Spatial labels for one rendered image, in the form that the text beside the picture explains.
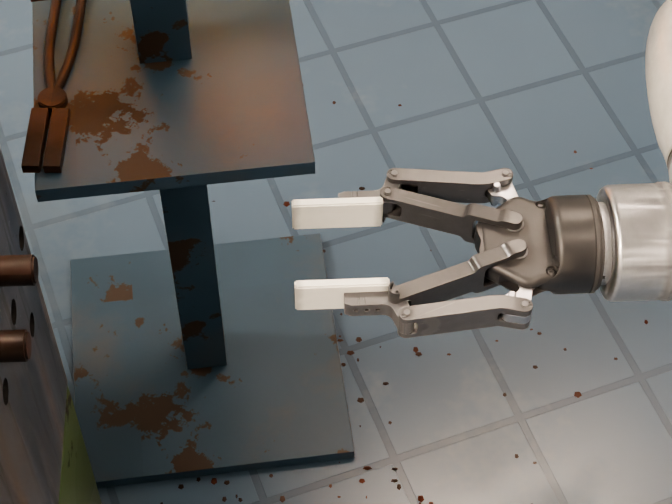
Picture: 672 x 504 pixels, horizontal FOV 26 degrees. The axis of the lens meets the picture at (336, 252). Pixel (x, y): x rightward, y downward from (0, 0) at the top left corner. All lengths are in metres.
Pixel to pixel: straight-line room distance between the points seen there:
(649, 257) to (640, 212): 0.03
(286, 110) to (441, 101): 0.96
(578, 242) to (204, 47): 0.72
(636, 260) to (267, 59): 0.70
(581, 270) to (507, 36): 1.61
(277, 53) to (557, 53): 1.05
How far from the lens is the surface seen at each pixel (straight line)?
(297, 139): 1.59
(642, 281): 1.10
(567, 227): 1.09
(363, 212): 1.12
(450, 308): 1.06
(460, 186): 1.14
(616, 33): 2.71
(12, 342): 1.22
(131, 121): 1.62
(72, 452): 1.71
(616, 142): 2.53
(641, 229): 1.09
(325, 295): 1.07
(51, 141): 1.60
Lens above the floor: 1.89
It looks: 54 degrees down
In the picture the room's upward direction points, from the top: straight up
